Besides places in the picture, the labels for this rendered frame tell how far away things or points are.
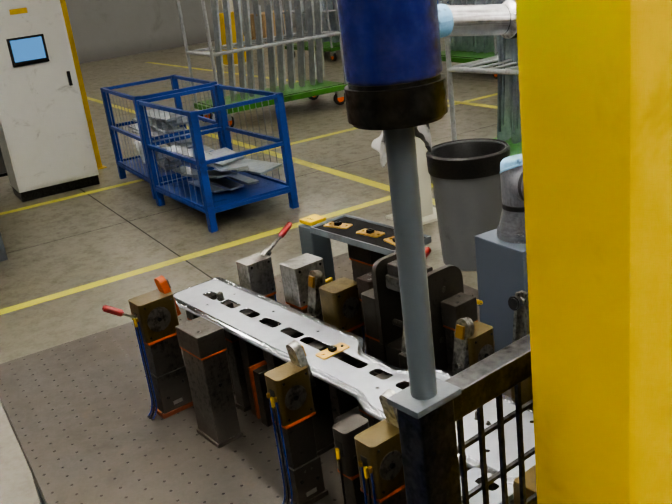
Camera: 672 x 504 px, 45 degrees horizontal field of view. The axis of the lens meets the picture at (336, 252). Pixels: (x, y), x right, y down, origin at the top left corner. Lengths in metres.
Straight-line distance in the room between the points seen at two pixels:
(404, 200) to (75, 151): 8.10
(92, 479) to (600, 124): 1.88
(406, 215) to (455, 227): 4.35
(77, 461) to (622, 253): 1.94
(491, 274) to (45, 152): 6.69
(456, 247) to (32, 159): 4.88
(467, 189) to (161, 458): 3.02
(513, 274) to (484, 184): 2.60
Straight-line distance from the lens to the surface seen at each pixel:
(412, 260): 0.61
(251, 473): 2.15
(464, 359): 1.85
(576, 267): 0.66
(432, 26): 0.57
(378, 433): 1.58
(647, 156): 0.62
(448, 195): 4.90
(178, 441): 2.34
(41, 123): 8.55
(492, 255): 2.33
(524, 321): 1.71
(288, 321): 2.19
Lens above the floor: 1.89
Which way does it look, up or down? 20 degrees down
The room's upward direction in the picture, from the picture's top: 7 degrees counter-clockwise
